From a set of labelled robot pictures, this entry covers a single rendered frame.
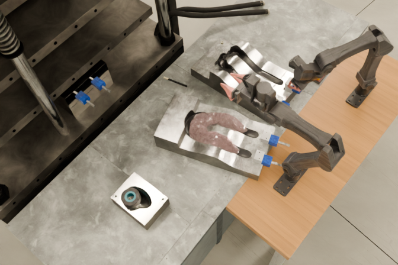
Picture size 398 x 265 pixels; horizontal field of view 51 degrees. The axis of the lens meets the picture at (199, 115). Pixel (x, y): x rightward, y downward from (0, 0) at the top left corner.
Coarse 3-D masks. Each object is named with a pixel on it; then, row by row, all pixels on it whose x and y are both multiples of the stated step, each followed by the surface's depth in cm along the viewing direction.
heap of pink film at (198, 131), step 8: (208, 112) 196; (216, 112) 192; (192, 120) 193; (200, 120) 192; (208, 120) 192; (216, 120) 191; (224, 120) 189; (232, 120) 191; (192, 128) 191; (200, 128) 189; (232, 128) 190; (240, 128) 191; (192, 136) 190; (200, 136) 189; (208, 136) 188; (216, 136) 186; (224, 136) 186; (216, 144) 184; (224, 144) 184; (232, 144) 186; (232, 152) 186
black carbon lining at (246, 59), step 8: (232, 48) 209; (224, 56) 205; (240, 56) 210; (248, 56) 208; (224, 64) 208; (248, 64) 207; (232, 72) 204; (256, 72) 208; (264, 72) 207; (272, 80) 204; (280, 80) 204
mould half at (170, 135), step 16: (176, 96) 198; (192, 96) 198; (176, 112) 194; (224, 112) 194; (160, 128) 189; (176, 128) 189; (208, 128) 191; (224, 128) 190; (256, 128) 194; (272, 128) 193; (160, 144) 194; (176, 144) 186; (192, 144) 189; (208, 144) 186; (240, 144) 189; (256, 144) 189; (208, 160) 188; (224, 160) 183; (240, 160) 186; (256, 176) 183
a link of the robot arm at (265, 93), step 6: (258, 84) 153; (264, 84) 153; (270, 84) 153; (258, 90) 152; (264, 90) 151; (270, 90) 151; (258, 96) 154; (264, 96) 152; (270, 96) 150; (264, 102) 155; (270, 102) 153; (276, 102) 159; (270, 108) 158; (264, 114) 157; (270, 120) 155; (276, 120) 155
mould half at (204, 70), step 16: (224, 48) 219; (240, 48) 209; (208, 64) 214; (240, 64) 206; (256, 64) 209; (272, 64) 209; (208, 80) 210; (224, 80) 201; (288, 96) 198; (256, 112) 201
